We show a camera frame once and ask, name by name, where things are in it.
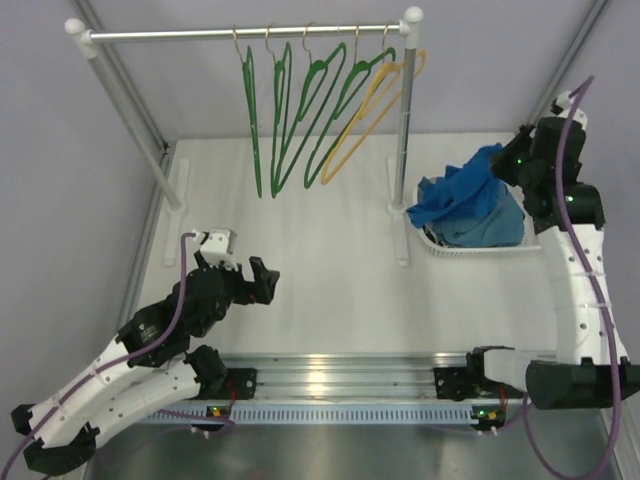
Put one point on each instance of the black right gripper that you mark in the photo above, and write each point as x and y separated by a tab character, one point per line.
523	137

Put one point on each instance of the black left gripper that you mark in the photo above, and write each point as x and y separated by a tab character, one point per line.
245	289

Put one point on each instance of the blue tank top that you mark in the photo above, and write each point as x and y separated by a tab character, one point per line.
467	192

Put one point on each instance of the green hanger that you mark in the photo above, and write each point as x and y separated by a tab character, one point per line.
318	84
248	76
353	83
281	99

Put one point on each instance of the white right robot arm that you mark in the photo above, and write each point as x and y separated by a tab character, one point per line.
591	368

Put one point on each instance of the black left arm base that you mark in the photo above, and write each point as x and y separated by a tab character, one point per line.
240	384

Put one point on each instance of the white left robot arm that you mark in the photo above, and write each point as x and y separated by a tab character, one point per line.
147	366

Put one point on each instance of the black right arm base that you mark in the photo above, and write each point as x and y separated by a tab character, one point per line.
455	384

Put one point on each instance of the yellow hanger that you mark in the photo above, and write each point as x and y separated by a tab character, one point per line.
387	87

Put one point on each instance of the light blue garment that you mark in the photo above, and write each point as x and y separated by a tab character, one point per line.
487	220

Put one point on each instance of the white laundry basket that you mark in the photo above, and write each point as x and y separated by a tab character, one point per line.
528	244

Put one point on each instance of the silver clothes rack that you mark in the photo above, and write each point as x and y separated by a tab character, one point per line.
95	47

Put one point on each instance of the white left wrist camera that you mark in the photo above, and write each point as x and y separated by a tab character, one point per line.
214	246

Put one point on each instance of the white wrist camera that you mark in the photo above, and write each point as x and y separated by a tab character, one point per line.
214	246
562	105

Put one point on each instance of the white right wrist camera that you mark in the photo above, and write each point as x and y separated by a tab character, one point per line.
562	105

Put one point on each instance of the perforated cable duct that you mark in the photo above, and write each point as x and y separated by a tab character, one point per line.
421	413

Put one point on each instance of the aluminium mounting rail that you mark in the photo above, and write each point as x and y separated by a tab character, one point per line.
356	377

